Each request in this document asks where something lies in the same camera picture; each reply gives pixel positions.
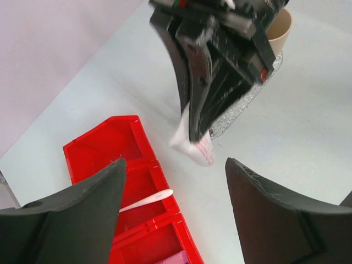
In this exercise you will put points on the clear textured glass tray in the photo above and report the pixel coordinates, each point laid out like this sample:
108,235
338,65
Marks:
221,125

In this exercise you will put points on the white toothbrush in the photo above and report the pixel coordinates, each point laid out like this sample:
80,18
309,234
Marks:
158,196

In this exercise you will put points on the white toothpaste tube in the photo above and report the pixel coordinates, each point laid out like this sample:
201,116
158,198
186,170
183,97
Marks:
201,152

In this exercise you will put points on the beige plastic cup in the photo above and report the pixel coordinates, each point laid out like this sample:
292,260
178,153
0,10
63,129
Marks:
279,30

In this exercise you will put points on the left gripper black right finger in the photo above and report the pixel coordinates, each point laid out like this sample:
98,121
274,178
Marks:
278,225

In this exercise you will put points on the red plastic organizer bin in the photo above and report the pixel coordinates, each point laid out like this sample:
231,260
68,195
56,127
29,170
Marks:
147,234

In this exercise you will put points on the pink toothpaste tube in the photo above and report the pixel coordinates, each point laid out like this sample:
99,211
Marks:
178,258

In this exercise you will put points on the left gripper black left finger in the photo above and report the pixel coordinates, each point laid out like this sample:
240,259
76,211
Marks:
75,225

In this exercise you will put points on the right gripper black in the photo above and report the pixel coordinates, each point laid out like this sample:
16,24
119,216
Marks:
212,71

